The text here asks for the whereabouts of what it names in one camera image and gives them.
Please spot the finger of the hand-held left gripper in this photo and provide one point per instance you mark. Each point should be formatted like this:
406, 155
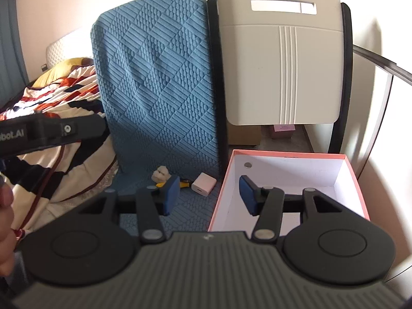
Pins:
93, 128

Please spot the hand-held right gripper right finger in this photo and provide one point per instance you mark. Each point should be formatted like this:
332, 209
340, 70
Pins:
248, 196

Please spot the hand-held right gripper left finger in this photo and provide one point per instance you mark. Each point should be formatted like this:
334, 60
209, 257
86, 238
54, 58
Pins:
170, 196

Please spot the yellow plastic tool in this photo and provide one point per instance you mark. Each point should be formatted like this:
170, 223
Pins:
184, 183

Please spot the pink box white inside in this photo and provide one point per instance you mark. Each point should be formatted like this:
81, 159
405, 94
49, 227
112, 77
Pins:
289, 173

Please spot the person's left hand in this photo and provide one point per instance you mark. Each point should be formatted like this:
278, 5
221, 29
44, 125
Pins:
4, 228

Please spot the cream toy figure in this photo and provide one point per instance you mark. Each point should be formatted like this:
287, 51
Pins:
161, 173

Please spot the white charger adapter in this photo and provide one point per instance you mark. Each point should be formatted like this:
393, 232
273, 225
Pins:
203, 184

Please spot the striped red black white blanket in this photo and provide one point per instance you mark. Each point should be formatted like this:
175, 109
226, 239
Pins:
64, 180

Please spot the brown cardboard box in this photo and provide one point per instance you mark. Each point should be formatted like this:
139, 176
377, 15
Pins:
244, 135

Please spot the yellow pillow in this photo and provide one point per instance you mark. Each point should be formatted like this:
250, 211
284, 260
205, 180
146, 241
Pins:
61, 70

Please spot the small pink carton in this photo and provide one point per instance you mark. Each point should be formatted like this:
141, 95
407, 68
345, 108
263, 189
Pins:
283, 131

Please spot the blue textured cloth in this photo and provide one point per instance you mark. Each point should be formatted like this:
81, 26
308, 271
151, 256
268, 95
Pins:
154, 87

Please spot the white padded headboard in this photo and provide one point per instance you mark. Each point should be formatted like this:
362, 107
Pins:
64, 48

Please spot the blue curtain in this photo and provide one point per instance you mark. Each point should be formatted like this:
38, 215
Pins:
9, 38

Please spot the dark metal rail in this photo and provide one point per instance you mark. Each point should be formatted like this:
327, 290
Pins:
386, 62

